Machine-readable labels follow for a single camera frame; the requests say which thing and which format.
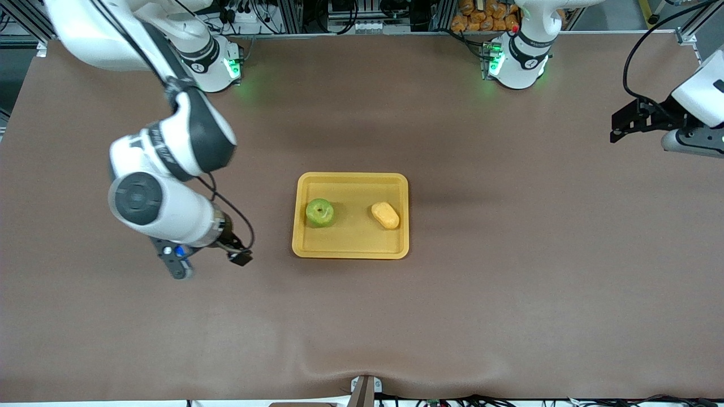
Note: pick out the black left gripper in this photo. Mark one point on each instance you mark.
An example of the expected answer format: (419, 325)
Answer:
(658, 116)

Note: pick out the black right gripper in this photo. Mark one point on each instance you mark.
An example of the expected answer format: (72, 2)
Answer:
(228, 241)

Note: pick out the green apple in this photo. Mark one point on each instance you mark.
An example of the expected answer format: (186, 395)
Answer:
(319, 212)

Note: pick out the yellow potato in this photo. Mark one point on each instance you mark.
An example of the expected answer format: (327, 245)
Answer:
(386, 215)

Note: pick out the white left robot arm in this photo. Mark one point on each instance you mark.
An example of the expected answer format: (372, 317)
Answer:
(520, 62)

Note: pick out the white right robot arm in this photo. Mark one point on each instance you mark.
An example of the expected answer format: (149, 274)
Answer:
(169, 209)

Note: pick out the yellow plastic tray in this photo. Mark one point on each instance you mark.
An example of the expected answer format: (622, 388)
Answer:
(353, 240)

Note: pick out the brown table mat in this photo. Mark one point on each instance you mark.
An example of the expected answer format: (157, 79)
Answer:
(362, 322)

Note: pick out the bag of orange items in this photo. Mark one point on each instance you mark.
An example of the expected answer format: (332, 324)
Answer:
(483, 16)

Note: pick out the metal table clamp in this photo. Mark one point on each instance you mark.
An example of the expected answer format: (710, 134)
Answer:
(365, 390)

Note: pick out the white connector strip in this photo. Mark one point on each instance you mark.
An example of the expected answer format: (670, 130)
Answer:
(369, 26)

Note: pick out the silver aluminium frame post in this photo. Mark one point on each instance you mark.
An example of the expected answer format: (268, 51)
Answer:
(688, 35)

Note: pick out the silver aluminium table rail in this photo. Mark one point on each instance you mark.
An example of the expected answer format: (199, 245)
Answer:
(367, 35)

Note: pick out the aluminium frame with struts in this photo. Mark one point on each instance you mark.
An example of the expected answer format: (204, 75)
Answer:
(22, 22)

